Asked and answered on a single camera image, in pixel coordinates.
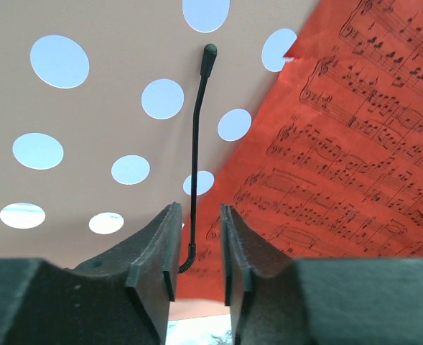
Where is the pink music stand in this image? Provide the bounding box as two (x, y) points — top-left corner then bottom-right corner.
(0, 1), (316, 268)

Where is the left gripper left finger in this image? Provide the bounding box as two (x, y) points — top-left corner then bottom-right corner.
(0, 203), (182, 344)

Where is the red sheet music page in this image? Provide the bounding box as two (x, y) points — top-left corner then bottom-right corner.
(177, 1), (423, 300)

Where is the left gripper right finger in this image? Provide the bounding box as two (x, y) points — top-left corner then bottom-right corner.
(220, 205), (423, 344)

